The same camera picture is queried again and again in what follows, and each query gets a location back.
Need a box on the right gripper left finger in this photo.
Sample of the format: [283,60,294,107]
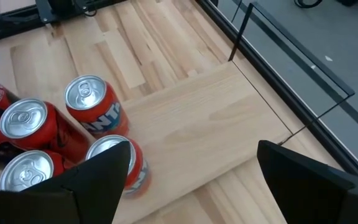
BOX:
[0,140,132,224]

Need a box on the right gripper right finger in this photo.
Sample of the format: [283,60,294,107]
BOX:
[256,139,358,224]

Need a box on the red Coke Zero can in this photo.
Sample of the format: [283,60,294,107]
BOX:
[0,98,91,164]
[0,149,76,192]

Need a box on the red Coke can shelf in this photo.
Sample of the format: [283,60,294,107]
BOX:
[85,134,152,198]

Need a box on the Fanta can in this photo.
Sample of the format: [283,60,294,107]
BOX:
[63,74,130,139]

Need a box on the black aluminium table frame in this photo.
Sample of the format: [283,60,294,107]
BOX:
[0,0,358,183]

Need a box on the coiled black cable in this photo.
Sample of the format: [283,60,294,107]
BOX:
[293,0,323,9]

